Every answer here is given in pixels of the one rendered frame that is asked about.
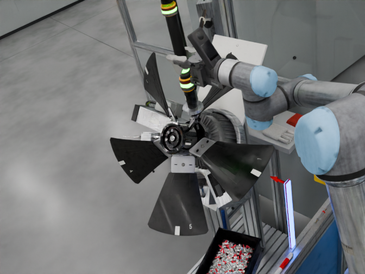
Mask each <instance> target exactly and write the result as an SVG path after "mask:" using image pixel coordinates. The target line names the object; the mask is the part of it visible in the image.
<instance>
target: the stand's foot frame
mask: <svg viewBox="0 0 365 274"><path fill-rule="evenodd" d="M262 226H263V233H264V238H265V245H266V250H265V252H264V255H263V257H262V259H261V262H260V264H259V267H258V269H257V271H256V274H269V273H270V272H271V271H272V269H273V268H274V266H275V265H276V264H277V263H278V261H279V260H280V259H281V258H282V256H283V255H284V254H285V253H286V251H287V250H288V249H289V247H290V241H289V235H287V234H285V233H283V232H281V231H279V230H277V229H275V228H273V227H271V226H269V225H267V224H265V223H264V222H262ZM230 228H231V230H232V231H234V232H239V233H242V234H246V230H245V227H244V221H243V215H242V214H241V215H240V216H239V217H238V218H237V220H236V221H235V222H234V223H233V224H232V225H231V226H230ZM203 258H204V256H203V257H202V258H201V259H200V260H199V261H198V262H197V263H196V265H195V266H194V267H193V268H192V269H191V270H190V271H189V272H188V273H187V274H195V273H196V272H197V270H198V268H199V266H200V263H201V262H202V260H203Z"/></svg>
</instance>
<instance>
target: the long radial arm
mask: <svg viewBox="0 0 365 274"><path fill-rule="evenodd" d="M136 122H137V123H140V124H142V125H144V126H146V127H149V128H151V129H153V130H155V131H157V132H160V133H161V131H162V129H163V127H164V126H165V125H166V124H168V123H170V122H171V121H170V118H169V117H167V115H166V114H164V113H162V112H159V111H157V110H155V108H150V107H143V106H140V109H139V113H138V116H137V120H136ZM177 122H181V123H186V122H187V120H185V119H182V118H179V117H178V119H177Z"/></svg>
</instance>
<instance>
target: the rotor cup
mask: <svg viewBox="0 0 365 274"><path fill-rule="evenodd" d="M181 124H186V125H187V126H182V125H181ZM189 124H190V121H188V122H186V123H181V122H170V123H168V124H166V125H165V126H164V127H163V129H162V131H161V135H160V143H161V147H162V149H163V150H164V151H165V152H166V153H168V154H170V155H183V156H195V155H193V154H190V153H188V151H189V150H190V149H191V148H192V147H193V146H194V145H195V144H196V143H197V142H199V141H200V140H201V139H202V138H209V135H208V132H207V129H206V128H205V126H204V125H203V124H202V123H200V122H198V126H199V129H197V126H196V124H195V125H194V127H193V129H192V130H191V127H192V125H191V126H190V127H189ZM172 135H173V136H174V137H175V139H174V141H171V140H170V137H171V136H172ZM185 143H191V145H186V144H185ZM197 158H199V157H197V156H195V159H197Z"/></svg>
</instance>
